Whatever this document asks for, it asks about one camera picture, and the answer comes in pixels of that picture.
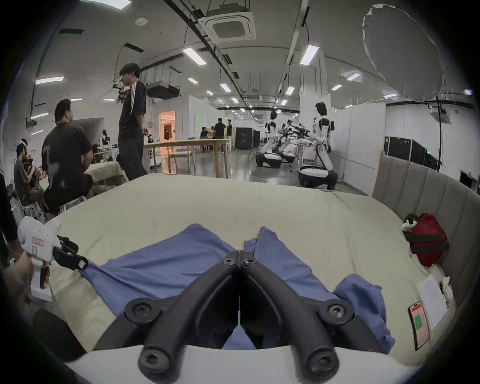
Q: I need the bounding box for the table with beige cloth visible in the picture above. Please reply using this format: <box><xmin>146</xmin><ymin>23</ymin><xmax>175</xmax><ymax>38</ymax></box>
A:
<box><xmin>83</xmin><ymin>160</ymin><xmax>125</xmax><ymax>186</ymax></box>

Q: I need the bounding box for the group of people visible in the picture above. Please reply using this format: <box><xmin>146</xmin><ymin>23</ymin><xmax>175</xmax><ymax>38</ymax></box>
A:
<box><xmin>199</xmin><ymin>118</ymin><xmax>234</xmax><ymax>151</ymax></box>

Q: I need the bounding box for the blue shirt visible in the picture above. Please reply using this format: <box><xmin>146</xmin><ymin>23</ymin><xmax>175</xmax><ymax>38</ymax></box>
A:
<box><xmin>80</xmin><ymin>223</ymin><xmax>397</xmax><ymax>355</ymax></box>

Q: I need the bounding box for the white hand controller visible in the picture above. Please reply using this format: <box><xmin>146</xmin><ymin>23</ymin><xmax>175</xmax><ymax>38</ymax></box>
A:
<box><xmin>400</xmin><ymin>213</ymin><xmax>419</xmax><ymax>234</ymax></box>

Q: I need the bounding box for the white paper sheet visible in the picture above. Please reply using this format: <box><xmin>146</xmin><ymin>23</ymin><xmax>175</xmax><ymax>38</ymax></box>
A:
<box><xmin>416</xmin><ymin>274</ymin><xmax>449</xmax><ymax>331</ymax></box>

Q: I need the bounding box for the black crate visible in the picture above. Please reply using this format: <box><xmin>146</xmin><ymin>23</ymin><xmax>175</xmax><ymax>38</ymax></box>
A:
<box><xmin>235</xmin><ymin>127</ymin><xmax>256</xmax><ymax>151</ymax></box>

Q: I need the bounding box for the white light diffuser on stand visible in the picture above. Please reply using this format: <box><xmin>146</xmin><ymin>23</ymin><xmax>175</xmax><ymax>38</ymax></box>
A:
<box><xmin>361</xmin><ymin>3</ymin><xmax>449</xmax><ymax>173</ymax></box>

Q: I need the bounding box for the bed with beige sheet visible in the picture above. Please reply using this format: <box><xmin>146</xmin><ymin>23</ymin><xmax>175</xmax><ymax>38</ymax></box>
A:
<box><xmin>48</xmin><ymin>172</ymin><xmax>459</xmax><ymax>369</ymax></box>

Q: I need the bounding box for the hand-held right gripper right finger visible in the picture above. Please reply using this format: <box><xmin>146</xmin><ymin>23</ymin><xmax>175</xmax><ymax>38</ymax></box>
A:
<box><xmin>239</xmin><ymin>251</ymin><xmax>391</xmax><ymax>380</ymax></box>

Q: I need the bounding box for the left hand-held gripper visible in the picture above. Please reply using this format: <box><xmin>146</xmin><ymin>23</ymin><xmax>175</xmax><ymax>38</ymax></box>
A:
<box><xmin>17</xmin><ymin>215</ymin><xmax>89</xmax><ymax>303</ymax></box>

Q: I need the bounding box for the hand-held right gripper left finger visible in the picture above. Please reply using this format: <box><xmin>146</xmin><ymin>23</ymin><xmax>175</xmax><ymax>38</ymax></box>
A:
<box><xmin>94</xmin><ymin>251</ymin><xmax>241</xmax><ymax>376</ymax></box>

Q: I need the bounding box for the grey padded headboard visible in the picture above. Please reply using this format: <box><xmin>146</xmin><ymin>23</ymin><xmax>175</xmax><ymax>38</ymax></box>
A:
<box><xmin>371</xmin><ymin>153</ymin><xmax>480</xmax><ymax>309</ymax></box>

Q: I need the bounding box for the phone with pink case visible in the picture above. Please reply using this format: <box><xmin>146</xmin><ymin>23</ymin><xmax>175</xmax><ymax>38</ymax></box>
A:
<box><xmin>407</xmin><ymin>301</ymin><xmax>430</xmax><ymax>352</ymax></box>

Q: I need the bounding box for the person's left hand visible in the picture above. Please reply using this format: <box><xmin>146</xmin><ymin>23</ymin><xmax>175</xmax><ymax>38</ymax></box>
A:
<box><xmin>3</xmin><ymin>251</ymin><xmax>50</xmax><ymax>301</ymax></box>

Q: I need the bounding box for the white humanoid robot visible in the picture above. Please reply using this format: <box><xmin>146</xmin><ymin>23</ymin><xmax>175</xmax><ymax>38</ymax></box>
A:
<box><xmin>279</xmin><ymin>119</ymin><xmax>313</xmax><ymax>164</ymax></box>
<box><xmin>255</xmin><ymin>110</ymin><xmax>283</xmax><ymax>169</ymax></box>
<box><xmin>298</xmin><ymin>101</ymin><xmax>339</xmax><ymax>191</ymax></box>

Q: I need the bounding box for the row of black cases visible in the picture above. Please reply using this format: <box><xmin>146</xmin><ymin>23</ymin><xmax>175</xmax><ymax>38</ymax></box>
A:
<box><xmin>382</xmin><ymin>135</ymin><xmax>444</xmax><ymax>172</ymax></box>

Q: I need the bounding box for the wooden table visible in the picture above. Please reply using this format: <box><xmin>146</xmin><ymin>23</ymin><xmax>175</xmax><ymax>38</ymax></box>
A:
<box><xmin>143</xmin><ymin>138</ymin><xmax>233</xmax><ymax>179</ymax></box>

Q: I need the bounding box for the red bag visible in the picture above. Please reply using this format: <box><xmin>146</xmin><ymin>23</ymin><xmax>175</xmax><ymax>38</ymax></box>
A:
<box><xmin>408</xmin><ymin>213</ymin><xmax>449</xmax><ymax>268</ymax></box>

